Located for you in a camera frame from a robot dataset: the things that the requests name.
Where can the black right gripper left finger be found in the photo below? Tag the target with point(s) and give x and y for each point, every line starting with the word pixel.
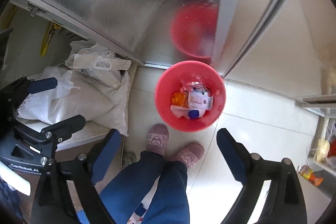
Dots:
pixel 53 202

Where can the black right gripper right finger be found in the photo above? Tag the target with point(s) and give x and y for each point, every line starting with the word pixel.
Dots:
pixel 284 202

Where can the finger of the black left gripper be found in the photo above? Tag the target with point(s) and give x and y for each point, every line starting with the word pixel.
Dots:
pixel 15 93
pixel 58 132

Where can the orange sauce sachet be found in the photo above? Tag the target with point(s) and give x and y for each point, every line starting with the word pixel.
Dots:
pixel 180 99

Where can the blue bottle cap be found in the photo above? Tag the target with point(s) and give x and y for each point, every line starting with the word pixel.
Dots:
pixel 193 114

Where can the grey pink foil pouch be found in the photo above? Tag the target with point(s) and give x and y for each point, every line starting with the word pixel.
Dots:
pixel 200 101

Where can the red plastic trash bin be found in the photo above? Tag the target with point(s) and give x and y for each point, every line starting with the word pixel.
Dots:
pixel 187 76

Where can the white woven sack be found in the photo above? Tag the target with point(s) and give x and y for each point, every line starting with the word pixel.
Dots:
pixel 78 94

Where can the white plastic bag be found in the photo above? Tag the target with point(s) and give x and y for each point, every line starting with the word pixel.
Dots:
pixel 97 61

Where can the left pink slipper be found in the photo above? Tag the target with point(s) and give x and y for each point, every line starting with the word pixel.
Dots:
pixel 158 138

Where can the pink slipper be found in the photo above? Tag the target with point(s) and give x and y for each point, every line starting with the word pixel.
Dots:
pixel 158 138
pixel 189 155

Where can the right pink slipper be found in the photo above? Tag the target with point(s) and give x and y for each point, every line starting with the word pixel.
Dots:
pixel 189 155

